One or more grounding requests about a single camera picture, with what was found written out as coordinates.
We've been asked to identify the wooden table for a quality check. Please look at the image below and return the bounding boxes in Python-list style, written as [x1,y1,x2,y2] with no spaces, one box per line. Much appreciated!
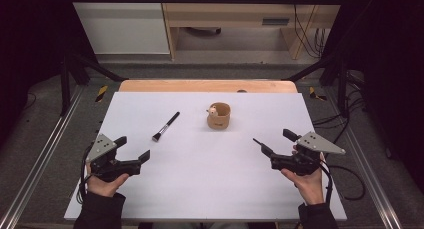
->
[118,79,299,94]

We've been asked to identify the hand-held gripper cable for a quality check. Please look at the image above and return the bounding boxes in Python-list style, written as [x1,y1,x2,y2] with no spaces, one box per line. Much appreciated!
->
[318,162,334,207]
[75,142,96,205]

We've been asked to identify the white table board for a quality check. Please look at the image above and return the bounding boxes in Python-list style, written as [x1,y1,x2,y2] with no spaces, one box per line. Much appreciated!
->
[63,91,348,222]

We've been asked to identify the brown holder cup with figure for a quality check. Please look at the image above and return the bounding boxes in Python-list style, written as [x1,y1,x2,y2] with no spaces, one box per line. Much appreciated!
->
[206,101,232,130]

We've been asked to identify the dark curtain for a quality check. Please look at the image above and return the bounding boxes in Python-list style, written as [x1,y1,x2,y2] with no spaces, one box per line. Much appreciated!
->
[0,0,98,150]
[319,0,424,193]

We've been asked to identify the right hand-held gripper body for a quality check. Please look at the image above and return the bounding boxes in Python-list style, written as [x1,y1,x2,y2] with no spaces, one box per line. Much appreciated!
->
[269,131,347,177]

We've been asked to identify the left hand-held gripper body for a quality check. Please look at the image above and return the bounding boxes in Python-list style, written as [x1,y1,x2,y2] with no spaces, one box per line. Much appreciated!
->
[85,133,142,183]

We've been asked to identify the left hand-held gripper cable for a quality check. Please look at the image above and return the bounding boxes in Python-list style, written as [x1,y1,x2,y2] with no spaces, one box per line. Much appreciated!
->
[75,142,96,205]

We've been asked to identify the hanging black cables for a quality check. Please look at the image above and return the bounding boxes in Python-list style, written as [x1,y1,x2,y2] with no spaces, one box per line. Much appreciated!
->
[289,0,329,59]

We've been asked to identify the white cabinet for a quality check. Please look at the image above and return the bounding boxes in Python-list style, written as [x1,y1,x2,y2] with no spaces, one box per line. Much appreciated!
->
[66,0,171,55]

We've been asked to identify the right hand-held gripper cable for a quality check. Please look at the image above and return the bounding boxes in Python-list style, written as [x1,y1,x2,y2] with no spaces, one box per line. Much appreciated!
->
[318,162,334,207]

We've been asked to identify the person's right hand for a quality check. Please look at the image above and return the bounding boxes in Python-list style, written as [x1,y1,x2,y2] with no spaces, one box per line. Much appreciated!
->
[280,151,326,206]

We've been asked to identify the aluminium floor rail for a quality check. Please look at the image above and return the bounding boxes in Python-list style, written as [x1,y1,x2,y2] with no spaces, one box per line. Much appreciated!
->
[0,85,86,229]
[324,88,404,229]

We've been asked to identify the yellow black tape strip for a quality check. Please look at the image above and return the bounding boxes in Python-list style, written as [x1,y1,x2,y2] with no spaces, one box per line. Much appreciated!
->
[95,85,109,103]
[308,86,328,102]

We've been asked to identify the black makeup brush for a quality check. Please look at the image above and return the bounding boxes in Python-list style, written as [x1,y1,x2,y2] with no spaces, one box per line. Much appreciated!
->
[151,111,181,143]

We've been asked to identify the person's left hand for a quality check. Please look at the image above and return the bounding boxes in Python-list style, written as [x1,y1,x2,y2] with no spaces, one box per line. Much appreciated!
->
[85,162,130,198]

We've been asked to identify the black floor cables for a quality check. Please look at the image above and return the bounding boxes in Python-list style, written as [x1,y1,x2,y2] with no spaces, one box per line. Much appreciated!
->
[311,88,368,202]

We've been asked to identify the black metal stand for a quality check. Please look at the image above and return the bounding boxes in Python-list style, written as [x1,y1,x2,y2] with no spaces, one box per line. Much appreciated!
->
[281,52,351,118]
[59,52,129,117]

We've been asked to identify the light wooden desk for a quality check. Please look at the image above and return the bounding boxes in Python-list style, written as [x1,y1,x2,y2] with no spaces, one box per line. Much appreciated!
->
[159,0,348,61]

